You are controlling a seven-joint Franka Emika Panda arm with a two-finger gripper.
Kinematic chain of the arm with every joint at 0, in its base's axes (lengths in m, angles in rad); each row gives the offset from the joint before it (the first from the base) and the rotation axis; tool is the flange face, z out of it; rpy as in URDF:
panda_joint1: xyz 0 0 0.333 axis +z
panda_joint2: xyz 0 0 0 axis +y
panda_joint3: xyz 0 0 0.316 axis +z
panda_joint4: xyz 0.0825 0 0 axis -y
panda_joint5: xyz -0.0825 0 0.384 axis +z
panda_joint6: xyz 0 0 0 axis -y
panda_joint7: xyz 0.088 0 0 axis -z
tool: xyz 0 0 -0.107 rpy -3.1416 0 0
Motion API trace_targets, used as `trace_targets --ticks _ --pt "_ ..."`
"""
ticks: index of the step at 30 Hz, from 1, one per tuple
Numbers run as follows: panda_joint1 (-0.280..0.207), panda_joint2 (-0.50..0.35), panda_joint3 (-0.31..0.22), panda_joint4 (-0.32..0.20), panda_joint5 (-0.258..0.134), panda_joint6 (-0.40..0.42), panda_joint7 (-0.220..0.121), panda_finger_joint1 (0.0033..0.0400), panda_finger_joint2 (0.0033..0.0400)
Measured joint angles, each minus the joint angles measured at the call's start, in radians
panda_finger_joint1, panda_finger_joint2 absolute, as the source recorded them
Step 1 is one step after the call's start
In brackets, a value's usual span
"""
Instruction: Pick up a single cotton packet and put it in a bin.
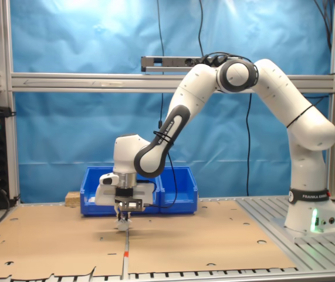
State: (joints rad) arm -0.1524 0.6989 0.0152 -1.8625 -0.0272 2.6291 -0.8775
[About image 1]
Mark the horizontal aluminium beam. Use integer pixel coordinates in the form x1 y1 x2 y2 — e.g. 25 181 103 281
10 72 335 94

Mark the white printed cotton packet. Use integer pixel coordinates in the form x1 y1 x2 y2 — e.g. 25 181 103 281
114 216 133 231

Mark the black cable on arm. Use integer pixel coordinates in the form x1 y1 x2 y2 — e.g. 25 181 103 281
139 119 180 209

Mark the black cable bundle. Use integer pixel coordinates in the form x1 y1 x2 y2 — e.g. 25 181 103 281
313 0 335 147

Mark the black hanging cable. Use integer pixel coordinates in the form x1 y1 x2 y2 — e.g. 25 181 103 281
198 0 205 57
245 93 252 197
156 0 166 124

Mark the brown cardboard sheet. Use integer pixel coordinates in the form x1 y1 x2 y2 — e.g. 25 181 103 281
0 202 128 280
126 199 299 276

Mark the chipboard block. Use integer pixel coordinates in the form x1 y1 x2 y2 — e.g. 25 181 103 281
64 191 82 208

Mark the blue bin holding tubes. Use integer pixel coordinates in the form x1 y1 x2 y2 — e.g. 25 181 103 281
80 166 124 217

